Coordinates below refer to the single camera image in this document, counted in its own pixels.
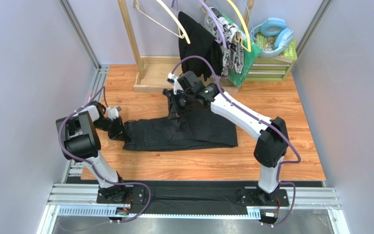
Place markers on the black hanging garment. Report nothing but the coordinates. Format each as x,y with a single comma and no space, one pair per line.
203,44

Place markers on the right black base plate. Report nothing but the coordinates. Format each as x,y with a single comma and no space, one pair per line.
257,197

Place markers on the green wooden drawer box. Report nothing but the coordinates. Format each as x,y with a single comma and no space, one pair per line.
270,69

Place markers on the aluminium frame rail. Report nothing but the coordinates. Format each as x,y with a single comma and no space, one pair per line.
316,198

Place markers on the cream plastic hanger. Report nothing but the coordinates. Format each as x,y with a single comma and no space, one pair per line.
158,12

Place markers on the wooden clothes rack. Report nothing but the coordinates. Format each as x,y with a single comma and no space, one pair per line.
151,68

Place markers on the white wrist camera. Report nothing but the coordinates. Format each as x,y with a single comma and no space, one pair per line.
113,113
173,80

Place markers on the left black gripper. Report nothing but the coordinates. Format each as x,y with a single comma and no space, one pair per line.
120,133

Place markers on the black denim trousers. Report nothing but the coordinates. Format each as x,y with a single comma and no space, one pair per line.
198,129

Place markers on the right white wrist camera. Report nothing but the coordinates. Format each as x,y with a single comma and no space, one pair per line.
173,80

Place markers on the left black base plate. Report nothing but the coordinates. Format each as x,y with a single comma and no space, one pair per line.
120,195

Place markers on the black white patterned garment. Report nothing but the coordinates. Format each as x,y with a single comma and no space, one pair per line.
233,55

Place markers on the green tote bag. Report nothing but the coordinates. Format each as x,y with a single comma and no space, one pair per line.
249,58

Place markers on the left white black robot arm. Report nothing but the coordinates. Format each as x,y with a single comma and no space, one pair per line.
80,142

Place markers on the green book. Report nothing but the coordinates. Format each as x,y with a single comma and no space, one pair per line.
288,54

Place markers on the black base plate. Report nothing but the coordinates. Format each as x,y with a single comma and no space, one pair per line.
257,197
120,195

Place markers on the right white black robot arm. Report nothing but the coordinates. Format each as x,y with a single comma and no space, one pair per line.
271,136

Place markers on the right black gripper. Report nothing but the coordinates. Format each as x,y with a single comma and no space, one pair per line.
177,101

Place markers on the light blue headphones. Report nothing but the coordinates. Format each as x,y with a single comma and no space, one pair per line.
278,36

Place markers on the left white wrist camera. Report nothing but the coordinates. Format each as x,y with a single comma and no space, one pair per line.
113,113

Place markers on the black cloth strip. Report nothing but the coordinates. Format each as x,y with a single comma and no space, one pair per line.
195,198

